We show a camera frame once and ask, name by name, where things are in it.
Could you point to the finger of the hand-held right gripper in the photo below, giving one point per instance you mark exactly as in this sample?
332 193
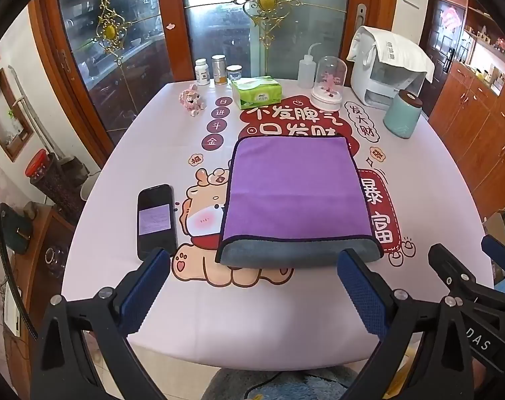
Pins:
446 264
500 254

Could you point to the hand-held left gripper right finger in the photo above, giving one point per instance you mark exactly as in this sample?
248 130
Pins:
361 296

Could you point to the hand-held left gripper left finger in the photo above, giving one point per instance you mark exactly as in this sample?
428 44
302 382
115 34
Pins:
146 291

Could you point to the purple and grey towel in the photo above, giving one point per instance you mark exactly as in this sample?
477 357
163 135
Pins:
294 191

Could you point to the cardboard box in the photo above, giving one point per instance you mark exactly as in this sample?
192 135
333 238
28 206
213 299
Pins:
497 231

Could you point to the black smartphone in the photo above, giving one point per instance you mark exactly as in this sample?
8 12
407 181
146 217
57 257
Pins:
156 221

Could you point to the wooden side cabinet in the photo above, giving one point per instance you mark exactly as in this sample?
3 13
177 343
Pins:
44 266

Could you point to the grey-blue fluffy seat cushion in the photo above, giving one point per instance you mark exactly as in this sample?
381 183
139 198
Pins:
286 383

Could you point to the brown wooden cabinet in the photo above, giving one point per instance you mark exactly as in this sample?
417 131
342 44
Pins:
473 125

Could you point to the black handbag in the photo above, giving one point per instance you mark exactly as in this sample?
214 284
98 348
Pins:
15 227

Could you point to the jar with red lid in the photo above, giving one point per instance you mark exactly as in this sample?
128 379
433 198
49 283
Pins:
48 175

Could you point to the mint green canister brown lid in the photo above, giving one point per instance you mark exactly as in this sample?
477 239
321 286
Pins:
402 114

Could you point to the white countertop appliance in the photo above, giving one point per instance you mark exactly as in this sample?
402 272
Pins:
373 87

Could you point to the pink toy figure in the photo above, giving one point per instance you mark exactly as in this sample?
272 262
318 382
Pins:
191 100

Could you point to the wooden display shelf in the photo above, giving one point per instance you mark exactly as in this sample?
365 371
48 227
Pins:
492 46

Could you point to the glass dome with pink figure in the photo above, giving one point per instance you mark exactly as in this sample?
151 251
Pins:
327 83

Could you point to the dark wooden door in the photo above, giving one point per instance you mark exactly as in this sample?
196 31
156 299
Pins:
438 46

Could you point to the wood-framed glass door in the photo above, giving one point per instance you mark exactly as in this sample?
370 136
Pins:
85 79
311 16

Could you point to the white cloth cover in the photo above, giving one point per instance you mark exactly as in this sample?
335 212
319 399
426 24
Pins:
398 48

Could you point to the white pill bottle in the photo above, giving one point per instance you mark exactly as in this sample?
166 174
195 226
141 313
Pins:
202 73

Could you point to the green tissue box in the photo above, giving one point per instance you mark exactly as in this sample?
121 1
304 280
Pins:
256 91

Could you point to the clear squeeze wash bottle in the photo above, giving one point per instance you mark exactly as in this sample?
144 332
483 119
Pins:
307 71

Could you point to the metal can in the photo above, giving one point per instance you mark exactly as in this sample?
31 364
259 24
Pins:
219 71

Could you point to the small clear glass jar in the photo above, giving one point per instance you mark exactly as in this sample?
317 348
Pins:
234 73

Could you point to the red paper door decoration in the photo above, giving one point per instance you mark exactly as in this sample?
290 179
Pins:
450 17

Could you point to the gold door ornament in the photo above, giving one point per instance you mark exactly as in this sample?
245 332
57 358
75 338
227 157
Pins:
110 31
266 0

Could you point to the wooden framed wall niche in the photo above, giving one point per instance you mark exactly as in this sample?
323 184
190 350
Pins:
8 112

